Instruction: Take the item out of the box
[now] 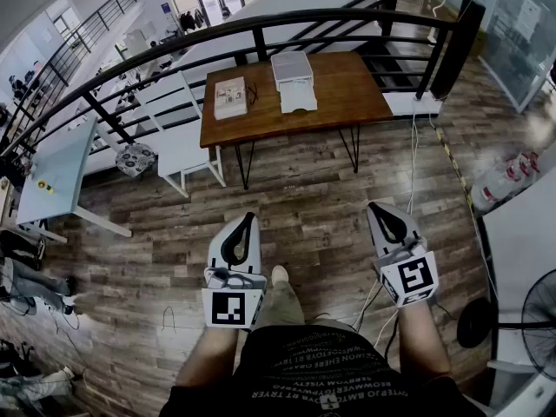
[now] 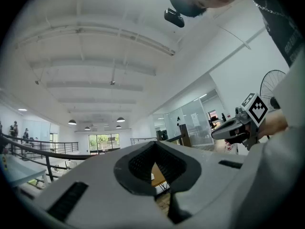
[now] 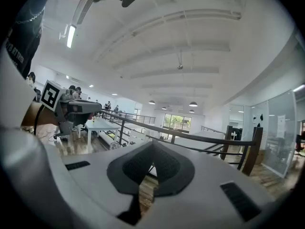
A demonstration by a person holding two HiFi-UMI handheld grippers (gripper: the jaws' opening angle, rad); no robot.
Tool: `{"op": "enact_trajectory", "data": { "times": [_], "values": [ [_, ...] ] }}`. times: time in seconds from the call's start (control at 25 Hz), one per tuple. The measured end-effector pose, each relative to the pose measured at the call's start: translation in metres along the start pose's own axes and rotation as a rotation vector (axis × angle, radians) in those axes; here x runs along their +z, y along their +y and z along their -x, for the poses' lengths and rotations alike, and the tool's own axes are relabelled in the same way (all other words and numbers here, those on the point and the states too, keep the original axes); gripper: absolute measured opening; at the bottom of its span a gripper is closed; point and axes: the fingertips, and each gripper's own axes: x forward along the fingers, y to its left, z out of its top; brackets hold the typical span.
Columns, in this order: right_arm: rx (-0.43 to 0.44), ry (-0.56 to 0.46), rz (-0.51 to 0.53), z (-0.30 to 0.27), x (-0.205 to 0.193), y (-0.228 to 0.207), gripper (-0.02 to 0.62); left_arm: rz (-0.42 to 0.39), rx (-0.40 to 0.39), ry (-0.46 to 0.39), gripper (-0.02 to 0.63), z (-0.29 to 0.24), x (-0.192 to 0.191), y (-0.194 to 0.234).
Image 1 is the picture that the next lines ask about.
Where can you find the yellow tape roll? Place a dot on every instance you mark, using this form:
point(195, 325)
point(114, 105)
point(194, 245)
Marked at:
point(43, 185)

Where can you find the person's right forearm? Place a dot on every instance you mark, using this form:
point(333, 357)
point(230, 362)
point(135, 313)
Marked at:
point(421, 341)

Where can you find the pack of water bottles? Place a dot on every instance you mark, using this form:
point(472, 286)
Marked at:
point(499, 180)

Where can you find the black standing fan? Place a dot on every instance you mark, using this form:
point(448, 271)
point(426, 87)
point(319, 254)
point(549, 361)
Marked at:
point(538, 319)

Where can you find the brown wooden table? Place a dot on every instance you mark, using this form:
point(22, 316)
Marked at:
point(339, 98)

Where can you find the person's beige shoe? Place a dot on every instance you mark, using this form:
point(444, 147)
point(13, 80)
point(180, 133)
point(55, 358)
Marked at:
point(279, 273)

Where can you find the white counter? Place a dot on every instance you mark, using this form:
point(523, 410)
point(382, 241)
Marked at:
point(521, 241)

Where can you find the grey book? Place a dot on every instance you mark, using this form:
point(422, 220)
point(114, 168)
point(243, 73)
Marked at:
point(230, 98)

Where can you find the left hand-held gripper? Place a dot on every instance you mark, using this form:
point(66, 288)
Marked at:
point(226, 311)

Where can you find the person's black printed t-shirt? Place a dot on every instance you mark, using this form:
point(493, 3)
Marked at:
point(326, 376)

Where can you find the black balcony railing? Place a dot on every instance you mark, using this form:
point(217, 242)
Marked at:
point(87, 22)

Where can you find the yellow black floor strip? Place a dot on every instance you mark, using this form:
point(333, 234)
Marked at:
point(454, 167)

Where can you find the rack of dark coats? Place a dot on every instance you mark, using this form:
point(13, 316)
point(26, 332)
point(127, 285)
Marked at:
point(191, 20)

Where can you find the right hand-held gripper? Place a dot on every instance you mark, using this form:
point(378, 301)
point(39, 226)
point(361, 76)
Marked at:
point(412, 278)

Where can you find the white chair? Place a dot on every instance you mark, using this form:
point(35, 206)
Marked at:
point(182, 146)

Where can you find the person's left forearm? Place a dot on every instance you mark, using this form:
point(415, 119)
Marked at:
point(210, 354)

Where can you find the white plastic drawer box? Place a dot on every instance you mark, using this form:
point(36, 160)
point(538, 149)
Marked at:
point(291, 70)

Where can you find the person's khaki trouser leg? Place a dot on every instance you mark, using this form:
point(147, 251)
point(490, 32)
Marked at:
point(282, 306)

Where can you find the dark curved handrail railing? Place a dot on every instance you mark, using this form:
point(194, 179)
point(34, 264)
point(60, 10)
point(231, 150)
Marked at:
point(260, 21)

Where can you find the white table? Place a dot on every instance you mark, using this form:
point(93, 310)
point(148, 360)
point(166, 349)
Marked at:
point(61, 167)

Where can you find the patterned cushion stool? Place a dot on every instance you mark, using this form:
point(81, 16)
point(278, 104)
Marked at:
point(134, 159)

